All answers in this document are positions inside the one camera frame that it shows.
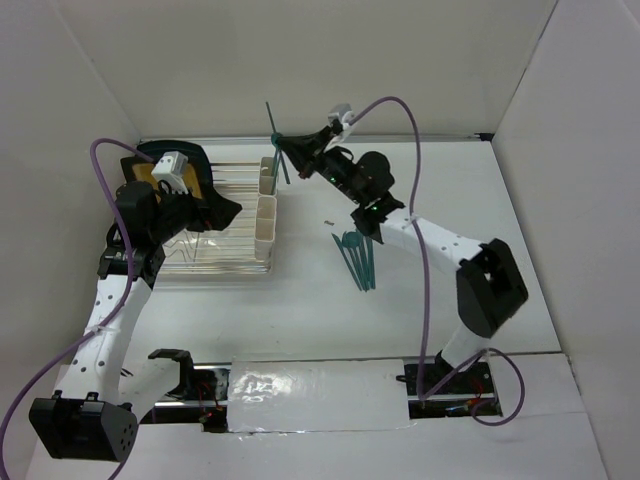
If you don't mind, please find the white utensil holder near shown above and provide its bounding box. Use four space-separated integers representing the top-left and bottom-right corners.
254 196 277 261

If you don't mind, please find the clear dish rack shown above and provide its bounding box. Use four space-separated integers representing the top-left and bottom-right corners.
107 159 276 279

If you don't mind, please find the reflective tape sheet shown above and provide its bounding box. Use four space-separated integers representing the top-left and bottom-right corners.
227 359 410 433

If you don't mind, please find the white utensil holder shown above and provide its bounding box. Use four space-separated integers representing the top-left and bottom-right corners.
258 157 277 196
254 196 277 261

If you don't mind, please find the teal spoon on table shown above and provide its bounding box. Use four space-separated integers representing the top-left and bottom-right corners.
331 231 369 292

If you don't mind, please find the dark teal plate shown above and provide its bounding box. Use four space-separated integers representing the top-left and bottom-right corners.
137 140 213 184

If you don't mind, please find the teal utensil pile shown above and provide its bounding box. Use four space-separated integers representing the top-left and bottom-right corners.
355 231 376 291

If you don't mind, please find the teal chopstick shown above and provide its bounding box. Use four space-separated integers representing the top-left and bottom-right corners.
265 101 291 185

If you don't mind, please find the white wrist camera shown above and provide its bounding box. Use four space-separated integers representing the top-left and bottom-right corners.
151 151 189 194
328 103 354 138

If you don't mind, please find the white utensil holder far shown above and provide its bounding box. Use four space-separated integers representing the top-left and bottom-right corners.
258 157 277 196

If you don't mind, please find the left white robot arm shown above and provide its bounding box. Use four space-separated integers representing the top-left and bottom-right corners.
29 181 242 462

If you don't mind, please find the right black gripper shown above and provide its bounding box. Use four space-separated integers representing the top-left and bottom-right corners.
276 125 365 204

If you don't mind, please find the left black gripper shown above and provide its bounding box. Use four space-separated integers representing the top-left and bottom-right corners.
149 179 241 243

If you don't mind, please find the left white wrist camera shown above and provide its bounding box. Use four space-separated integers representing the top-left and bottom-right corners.
151 151 189 194

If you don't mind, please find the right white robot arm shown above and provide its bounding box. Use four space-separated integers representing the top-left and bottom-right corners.
272 129 529 392

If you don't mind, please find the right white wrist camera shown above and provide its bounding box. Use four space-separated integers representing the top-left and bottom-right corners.
328 103 354 138

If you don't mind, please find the teal spoon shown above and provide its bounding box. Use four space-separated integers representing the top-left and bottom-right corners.
331 231 369 292
271 131 280 195

